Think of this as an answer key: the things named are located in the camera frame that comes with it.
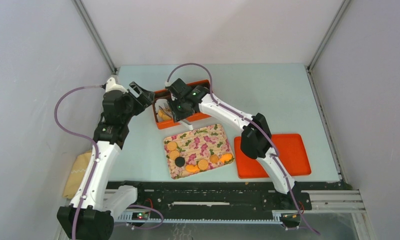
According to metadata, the white paper cupcake liner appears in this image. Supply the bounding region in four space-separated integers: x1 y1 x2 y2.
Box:
155 101 170 111

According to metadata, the black round cookie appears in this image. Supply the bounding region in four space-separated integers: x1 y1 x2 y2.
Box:
174 156 186 168

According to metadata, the orange pumpkin cookie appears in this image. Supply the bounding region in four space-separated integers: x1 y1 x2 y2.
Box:
219 153 233 164
185 164 200 173

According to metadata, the yellow cloth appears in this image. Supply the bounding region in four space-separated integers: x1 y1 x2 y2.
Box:
62 150 92 199

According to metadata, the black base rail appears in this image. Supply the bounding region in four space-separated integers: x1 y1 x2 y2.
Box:
106 181 362 223

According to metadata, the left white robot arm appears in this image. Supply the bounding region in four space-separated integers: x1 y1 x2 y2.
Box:
54 82 155 240

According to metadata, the floral cookie tray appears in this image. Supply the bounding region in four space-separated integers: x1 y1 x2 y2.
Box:
163 123 235 180

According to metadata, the orange cookie tin box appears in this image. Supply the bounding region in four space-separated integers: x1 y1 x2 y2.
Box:
153 79 210 130

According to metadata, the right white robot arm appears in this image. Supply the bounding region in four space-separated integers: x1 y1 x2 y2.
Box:
165 78 299 209

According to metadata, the small tan cookie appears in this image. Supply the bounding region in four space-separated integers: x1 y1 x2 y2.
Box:
209 154 219 164

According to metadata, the orange tin lid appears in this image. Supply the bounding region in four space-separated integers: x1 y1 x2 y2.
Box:
234 133 311 179

